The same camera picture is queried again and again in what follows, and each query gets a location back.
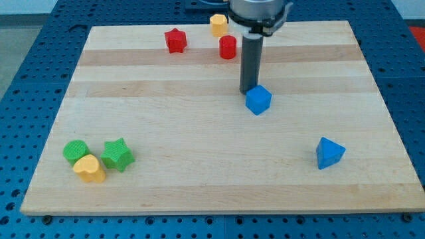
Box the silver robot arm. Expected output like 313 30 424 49
228 0 294 39

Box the red star block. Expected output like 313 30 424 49
164 28 187 54

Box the green star block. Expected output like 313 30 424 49
100 138 135 173

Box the yellow heart block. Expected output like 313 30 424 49
73 154 106 183

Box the blue cube block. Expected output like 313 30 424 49
245 85 272 116

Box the wooden board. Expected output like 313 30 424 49
21 21 424 216

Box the red cylinder block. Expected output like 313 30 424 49
219 35 237 60

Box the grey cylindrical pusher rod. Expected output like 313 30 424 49
239 37 263 95

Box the yellow hexagon block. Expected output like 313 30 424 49
210 14 228 37

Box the blue triangular prism block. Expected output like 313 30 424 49
316 137 346 170

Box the green cylinder block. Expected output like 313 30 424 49
62 139 90 167

